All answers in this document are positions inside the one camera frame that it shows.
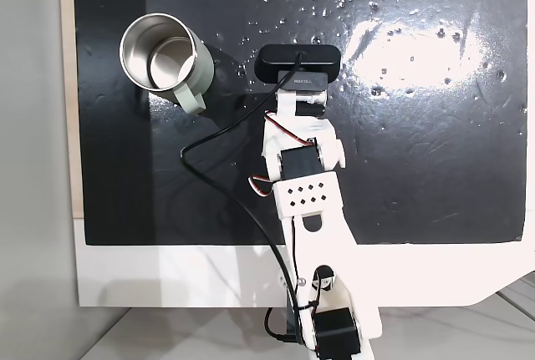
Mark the green steel-lined mug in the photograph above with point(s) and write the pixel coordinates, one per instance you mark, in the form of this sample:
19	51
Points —
167	63

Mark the black oval webcam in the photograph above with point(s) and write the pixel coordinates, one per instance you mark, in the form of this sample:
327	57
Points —
322	61

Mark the black glossy table mat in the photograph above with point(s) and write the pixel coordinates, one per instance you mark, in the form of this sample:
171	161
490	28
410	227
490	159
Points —
418	147

